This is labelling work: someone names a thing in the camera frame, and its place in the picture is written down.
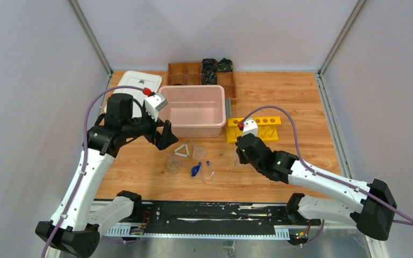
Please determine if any small glass beaker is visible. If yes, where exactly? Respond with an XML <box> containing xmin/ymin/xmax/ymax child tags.
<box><xmin>167</xmin><ymin>159</ymin><xmax>180</xmax><ymax>175</ymax></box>

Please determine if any clear plastic funnel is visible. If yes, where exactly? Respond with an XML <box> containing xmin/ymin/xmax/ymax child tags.
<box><xmin>190</xmin><ymin>140</ymin><xmax>207</xmax><ymax>160</ymax></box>

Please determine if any blue test tube clamp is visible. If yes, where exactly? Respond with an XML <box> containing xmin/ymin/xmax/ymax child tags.
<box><xmin>190</xmin><ymin>162</ymin><xmax>203</xmax><ymax>177</ymax></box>

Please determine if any blue capped tube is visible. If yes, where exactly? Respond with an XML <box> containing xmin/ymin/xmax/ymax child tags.
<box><xmin>206</xmin><ymin>161</ymin><xmax>215</xmax><ymax>180</ymax></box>

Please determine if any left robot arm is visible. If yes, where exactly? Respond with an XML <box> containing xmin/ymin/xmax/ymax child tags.
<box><xmin>35</xmin><ymin>88</ymin><xmax>178</xmax><ymax>257</ymax></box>

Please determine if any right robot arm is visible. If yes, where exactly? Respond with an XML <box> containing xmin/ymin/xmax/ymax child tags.
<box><xmin>236</xmin><ymin>134</ymin><xmax>397</xmax><ymax>241</ymax></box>

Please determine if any clear plastic bag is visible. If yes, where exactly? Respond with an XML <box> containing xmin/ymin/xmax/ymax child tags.
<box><xmin>232</xmin><ymin>151</ymin><xmax>249</xmax><ymax>168</ymax></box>

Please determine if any yellow test tube rack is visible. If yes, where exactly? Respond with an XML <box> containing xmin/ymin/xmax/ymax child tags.
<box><xmin>226</xmin><ymin>117</ymin><xmax>282</xmax><ymax>144</ymax></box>

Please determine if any white clay triangle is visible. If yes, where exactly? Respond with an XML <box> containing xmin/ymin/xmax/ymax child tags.
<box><xmin>174</xmin><ymin>144</ymin><xmax>190</xmax><ymax>157</ymax></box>

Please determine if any pink plastic storage bin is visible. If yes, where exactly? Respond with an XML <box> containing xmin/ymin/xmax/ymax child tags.
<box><xmin>159</xmin><ymin>85</ymin><xmax>226</xmax><ymax>138</ymax></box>

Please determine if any white plastic bin lid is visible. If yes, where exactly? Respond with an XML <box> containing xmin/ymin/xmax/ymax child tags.
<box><xmin>111</xmin><ymin>70</ymin><xmax>162</xmax><ymax>106</ymax></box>

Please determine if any wooden compartment tray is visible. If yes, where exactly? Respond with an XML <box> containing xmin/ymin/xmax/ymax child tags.
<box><xmin>167</xmin><ymin>62</ymin><xmax>238</xmax><ymax>105</ymax></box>

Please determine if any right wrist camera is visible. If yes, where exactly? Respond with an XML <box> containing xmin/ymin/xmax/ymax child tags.
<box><xmin>237</xmin><ymin>118</ymin><xmax>259</xmax><ymax>137</ymax></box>

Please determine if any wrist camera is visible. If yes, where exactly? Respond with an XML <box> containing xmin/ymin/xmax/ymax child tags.
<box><xmin>237</xmin><ymin>118</ymin><xmax>259</xmax><ymax>137</ymax></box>
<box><xmin>144</xmin><ymin>92</ymin><xmax>168</xmax><ymax>121</ymax></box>

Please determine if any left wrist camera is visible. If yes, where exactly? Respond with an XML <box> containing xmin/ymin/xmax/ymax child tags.
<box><xmin>144</xmin><ymin>92</ymin><xmax>168</xmax><ymax>121</ymax></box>

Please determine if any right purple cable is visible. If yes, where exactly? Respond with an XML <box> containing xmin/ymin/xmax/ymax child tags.
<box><xmin>238</xmin><ymin>105</ymin><xmax>413</xmax><ymax>234</ymax></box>

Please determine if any purple cable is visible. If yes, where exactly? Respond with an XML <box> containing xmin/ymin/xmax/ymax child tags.
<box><xmin>40</xmin><ymin>85</ymin><xmax>152</xmax><ymax>258</ymax></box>
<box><xmin>238</xmin><ymin>105</ymin><xmax>413</xmax><ymax>234</ymax></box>

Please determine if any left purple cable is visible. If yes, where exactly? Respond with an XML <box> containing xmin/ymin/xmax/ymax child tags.
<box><xmin>40</xmin><ymin>85</ymin><xmax>152</xmax><ymax>258</ymax></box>

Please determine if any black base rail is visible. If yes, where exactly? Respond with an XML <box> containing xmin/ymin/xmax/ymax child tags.
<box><xmin>55</xmin><ymin>199</ymin><xmax>380</xmax><ymax>240</ymax></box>

